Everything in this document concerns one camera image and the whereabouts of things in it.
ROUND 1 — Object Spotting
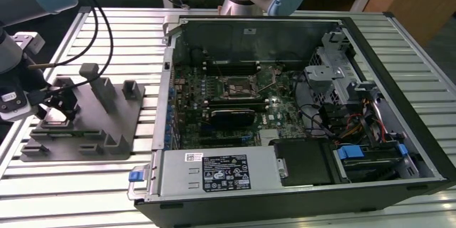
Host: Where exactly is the green motherboard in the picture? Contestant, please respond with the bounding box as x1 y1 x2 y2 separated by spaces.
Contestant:
171 61 314 151

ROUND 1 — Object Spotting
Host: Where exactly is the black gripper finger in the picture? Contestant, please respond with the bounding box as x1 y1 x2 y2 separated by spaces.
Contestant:
35 96 55 121
54 87 80 122

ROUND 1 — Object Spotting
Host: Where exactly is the small camera grey bracket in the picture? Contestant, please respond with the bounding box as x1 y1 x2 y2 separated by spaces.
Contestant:
10 32 47 54

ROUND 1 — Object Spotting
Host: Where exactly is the grey parts rack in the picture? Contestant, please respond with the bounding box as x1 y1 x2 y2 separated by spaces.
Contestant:
19 64 147 162

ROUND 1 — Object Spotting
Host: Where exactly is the silver chipset heatsink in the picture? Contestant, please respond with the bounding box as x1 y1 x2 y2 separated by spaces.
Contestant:
258 128 282 144

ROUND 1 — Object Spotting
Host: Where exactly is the black drive bay cover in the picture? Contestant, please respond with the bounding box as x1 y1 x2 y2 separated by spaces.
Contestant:
274 137 346 188

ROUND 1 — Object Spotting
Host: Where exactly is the silver drive cage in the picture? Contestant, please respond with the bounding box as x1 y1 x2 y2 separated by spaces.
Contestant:
304 32 363 107

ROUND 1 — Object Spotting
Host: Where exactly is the silver power supply unit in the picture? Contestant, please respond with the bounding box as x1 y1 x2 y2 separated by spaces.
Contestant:
156 149 284 197

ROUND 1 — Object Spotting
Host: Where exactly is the red data wire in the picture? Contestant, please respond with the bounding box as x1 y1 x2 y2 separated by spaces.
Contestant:
347 113 388 143

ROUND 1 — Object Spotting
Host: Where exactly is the black camera cable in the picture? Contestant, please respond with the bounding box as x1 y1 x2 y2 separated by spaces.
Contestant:
28 0 116 105
28 0 99 68

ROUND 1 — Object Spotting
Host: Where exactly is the black PC case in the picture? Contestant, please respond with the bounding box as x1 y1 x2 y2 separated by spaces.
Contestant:
127 11 456 228

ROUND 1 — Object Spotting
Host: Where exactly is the black graphics card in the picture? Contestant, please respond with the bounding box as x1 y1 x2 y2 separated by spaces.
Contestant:
210 108 256 129

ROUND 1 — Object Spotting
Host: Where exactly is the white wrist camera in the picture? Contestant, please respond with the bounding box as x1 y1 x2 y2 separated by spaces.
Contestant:
0 89 35 122

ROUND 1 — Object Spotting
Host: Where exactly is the hard disk in blue carrier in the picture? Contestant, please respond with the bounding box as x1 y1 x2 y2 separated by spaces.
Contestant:
334 144 422 183

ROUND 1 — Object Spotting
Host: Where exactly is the CPU socket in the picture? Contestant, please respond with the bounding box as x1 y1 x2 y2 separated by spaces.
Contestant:
220 75 260 99

